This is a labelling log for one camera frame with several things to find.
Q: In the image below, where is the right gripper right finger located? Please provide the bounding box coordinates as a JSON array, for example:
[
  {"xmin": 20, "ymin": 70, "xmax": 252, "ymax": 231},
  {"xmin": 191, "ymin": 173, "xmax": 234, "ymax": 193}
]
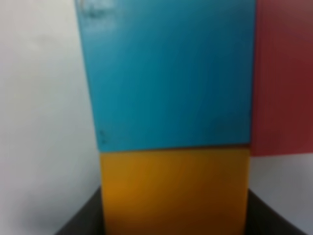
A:
[{"xmin": 246, "ymin": 190, "xmax": 305, "ymax": 235}]

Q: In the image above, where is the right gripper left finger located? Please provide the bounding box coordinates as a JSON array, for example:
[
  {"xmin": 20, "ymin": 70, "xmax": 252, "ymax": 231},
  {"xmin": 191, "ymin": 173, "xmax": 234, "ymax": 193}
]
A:
[{"xmin": 56, "ymin": 188, "xmax": 106, "ymax": 235}]

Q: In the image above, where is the orange cube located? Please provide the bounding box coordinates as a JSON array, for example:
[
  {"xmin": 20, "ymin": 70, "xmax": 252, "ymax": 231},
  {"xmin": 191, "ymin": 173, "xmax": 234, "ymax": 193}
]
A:
[{"xmin": 100, "ymin": 147, "xmax": 250, "ymax": 235}]

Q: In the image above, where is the red cube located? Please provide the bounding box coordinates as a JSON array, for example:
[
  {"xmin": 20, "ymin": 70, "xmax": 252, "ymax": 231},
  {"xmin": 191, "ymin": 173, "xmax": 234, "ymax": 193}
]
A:
[{"xmin": 251, "ymin": 0, "xmax": 313, "ymax": 156}]

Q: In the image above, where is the blue cube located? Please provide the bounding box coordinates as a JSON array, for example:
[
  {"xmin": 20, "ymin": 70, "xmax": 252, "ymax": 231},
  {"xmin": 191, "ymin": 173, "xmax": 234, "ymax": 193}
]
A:
[{"xmin": 75, "ymin": 0, "xmax": 256, "ymax": 152}]

